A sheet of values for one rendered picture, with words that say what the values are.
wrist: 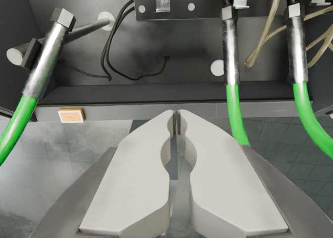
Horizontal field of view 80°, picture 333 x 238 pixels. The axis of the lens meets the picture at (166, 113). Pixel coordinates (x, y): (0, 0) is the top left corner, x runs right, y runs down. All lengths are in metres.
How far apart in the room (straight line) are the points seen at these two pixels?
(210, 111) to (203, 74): 0.13
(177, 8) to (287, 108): 0.31
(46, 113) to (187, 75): 0.35
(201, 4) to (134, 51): 0.23
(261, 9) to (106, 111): 0.35
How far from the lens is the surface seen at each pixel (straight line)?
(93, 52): 0.56
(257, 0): 0.38
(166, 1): 0.24
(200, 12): 0.36
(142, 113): 0.45
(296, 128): 1.91
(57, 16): 0.25
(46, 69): 0.24
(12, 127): 0.24
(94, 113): 0.48
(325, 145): 0.25
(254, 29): 0.55
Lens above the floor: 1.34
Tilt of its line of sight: 60 degrees down
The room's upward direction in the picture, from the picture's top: 178 degrees counter-clockwise
